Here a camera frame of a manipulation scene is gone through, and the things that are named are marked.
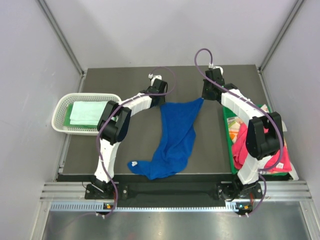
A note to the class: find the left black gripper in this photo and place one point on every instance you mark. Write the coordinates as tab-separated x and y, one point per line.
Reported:
163	99

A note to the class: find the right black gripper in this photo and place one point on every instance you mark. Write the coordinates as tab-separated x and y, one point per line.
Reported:
204	96

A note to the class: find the blue towel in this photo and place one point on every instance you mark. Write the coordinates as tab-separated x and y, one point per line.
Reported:
176	143

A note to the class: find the white mint towel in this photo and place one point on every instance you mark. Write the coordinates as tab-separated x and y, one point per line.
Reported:
86	113

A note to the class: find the green microfiber towel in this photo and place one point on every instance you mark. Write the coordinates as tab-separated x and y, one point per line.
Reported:
67	120

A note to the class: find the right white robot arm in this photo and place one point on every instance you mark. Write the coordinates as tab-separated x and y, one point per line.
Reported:
264	130

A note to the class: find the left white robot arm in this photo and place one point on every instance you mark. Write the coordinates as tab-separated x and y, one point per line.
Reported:
114	124

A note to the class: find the green plastic bin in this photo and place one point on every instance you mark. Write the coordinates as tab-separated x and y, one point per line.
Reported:
227	113

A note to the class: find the pink red towel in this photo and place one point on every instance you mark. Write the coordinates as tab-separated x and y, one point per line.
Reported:
240	153

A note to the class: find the white perforated plastic basket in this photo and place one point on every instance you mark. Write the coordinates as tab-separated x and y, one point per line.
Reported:
61	109

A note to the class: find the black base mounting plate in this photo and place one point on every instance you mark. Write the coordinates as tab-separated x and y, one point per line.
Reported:
180	190

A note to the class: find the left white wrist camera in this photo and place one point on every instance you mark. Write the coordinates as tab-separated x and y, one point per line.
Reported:
152	76

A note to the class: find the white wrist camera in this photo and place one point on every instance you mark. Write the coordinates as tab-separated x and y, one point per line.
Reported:
212	66
152	76

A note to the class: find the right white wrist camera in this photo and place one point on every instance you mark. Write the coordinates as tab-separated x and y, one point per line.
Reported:
212	66

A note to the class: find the slotted grey cable duct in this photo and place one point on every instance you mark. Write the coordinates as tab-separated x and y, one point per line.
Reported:
106	207

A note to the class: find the aluminium frame rail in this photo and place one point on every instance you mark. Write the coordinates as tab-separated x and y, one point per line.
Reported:
275	191

